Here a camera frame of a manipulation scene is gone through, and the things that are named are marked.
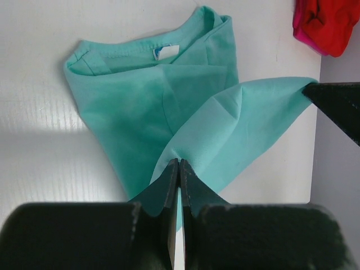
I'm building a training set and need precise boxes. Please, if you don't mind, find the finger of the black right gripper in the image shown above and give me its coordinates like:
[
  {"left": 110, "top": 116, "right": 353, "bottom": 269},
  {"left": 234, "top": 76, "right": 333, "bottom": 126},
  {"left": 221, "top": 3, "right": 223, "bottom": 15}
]
[{"left": 302, "top": 82, "right": 360, "bottom": 145}]

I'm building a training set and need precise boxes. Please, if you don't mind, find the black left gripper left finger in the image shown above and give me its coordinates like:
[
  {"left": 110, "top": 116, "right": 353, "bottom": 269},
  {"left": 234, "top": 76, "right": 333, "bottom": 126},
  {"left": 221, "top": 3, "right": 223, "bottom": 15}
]
[{"left": 1, "top": 159, "right": 179, "bottom": 269}]

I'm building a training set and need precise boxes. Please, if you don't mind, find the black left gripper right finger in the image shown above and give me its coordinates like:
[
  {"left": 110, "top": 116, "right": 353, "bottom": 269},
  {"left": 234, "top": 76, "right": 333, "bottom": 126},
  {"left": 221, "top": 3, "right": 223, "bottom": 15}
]
[{"left": 179, "top": 160, "right": 355, "bottom": 269}]

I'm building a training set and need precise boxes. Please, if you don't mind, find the red t shirt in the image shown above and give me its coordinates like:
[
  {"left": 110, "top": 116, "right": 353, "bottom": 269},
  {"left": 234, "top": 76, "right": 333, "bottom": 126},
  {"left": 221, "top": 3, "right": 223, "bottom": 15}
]
[{"left": 300, "top": 0, "right": 359, "bottom": 57}]

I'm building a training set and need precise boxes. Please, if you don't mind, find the pink t shirt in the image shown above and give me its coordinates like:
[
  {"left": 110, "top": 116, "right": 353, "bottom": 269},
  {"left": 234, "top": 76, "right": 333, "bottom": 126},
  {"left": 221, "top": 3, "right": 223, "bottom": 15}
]
[{"left": 292, "top": 0, "right": 328, "bottom": 56}]

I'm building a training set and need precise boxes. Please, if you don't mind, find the teal t shirt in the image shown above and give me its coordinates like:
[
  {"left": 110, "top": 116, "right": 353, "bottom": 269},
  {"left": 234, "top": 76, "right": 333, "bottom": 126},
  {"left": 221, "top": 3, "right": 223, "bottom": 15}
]
[{"left": 64, "top": 6, "right": 313, "bottom": 198}]

